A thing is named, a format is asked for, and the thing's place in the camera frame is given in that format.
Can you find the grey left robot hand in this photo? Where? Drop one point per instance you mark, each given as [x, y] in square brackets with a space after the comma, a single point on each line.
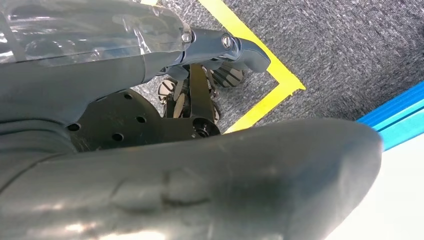
[198, 185]

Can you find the blue metal shelf rack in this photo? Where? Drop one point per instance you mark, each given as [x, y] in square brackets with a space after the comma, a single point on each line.
[404, 119]

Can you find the yellow floor tape square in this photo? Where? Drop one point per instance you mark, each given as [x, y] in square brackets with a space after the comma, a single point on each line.
[281, 79]

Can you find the white plastic crate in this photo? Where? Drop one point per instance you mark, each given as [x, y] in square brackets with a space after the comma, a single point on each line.
[397, 198]

